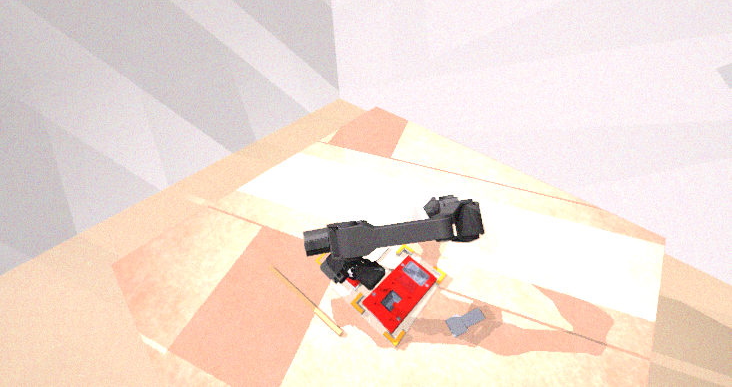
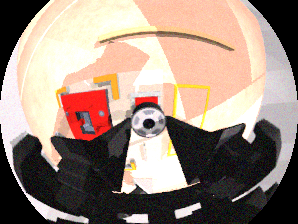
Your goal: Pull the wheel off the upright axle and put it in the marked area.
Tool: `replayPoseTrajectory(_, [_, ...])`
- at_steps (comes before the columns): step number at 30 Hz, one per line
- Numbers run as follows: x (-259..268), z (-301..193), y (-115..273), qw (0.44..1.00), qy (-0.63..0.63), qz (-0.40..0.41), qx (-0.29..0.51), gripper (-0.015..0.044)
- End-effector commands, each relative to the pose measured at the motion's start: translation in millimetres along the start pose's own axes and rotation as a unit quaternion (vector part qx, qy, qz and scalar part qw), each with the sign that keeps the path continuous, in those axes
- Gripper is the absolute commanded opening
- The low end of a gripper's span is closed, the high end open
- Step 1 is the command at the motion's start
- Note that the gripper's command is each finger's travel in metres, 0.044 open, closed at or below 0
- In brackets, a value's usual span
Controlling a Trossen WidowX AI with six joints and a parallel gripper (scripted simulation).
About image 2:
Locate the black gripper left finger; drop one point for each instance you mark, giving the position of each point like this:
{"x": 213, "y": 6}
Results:
{"x": 106, "y": 153}

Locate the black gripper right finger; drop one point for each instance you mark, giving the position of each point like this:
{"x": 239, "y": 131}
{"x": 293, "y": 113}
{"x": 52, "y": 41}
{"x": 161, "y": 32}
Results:
{"x": 196, "y": 147}

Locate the yellow rectangular outline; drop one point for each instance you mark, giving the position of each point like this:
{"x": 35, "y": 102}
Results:
{"x": 175, "y": 102}

